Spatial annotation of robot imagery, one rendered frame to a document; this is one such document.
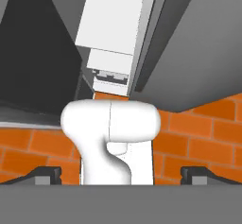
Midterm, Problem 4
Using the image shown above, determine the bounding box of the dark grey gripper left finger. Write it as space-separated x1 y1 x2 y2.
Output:
0 165 62 186

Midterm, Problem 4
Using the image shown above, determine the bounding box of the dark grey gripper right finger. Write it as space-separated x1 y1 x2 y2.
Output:
180 165 242 186

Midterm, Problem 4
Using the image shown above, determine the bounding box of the white rounded object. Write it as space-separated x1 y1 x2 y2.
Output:
60 98 162 186

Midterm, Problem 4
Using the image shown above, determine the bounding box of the white low cupboard front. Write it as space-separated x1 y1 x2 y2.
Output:
93 79 130 97

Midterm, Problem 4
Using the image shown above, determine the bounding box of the grey fridge door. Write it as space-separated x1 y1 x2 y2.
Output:
128 0 242 113

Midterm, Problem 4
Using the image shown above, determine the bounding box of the dark grey appliance panel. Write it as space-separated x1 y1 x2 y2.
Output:
0 0 84 129

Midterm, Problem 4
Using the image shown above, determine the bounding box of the white small drawer front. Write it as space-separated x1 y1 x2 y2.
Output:
86 48 133 77

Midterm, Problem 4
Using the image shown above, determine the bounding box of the dark grey fridge door handle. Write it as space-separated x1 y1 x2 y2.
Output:
134 0 202 94

